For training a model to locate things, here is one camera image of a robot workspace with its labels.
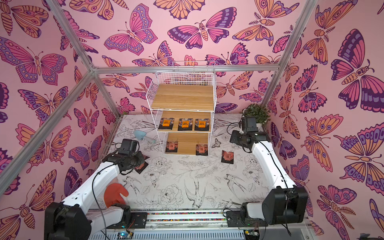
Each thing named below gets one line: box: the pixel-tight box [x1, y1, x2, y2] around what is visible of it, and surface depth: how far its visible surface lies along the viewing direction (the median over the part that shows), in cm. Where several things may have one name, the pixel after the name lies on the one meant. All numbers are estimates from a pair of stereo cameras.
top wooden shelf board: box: [151, 84, 214, 111], surface depth 72 cm
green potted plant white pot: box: [242, 103, 271, 128], surface depth 97 cm
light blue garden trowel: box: [133, 129, 156, 144], surface depth 111 cm
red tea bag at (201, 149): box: [195, 144, 208, 156], surface depth 100 cm
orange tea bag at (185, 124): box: [177, 118, 193, 131], surface depth 83 cm
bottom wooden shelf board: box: [165, 132, 209, 156], surface depth 105 cm
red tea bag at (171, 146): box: [165, 141, 178, 153], surface depth 102 cm
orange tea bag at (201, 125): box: [194, 118, 210, 131], surface depth 83 cm
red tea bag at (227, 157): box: [221, 150, 234, 164], surface depth 97 cm
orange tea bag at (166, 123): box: [158, 117, 175, 130], surface depth 83 cm
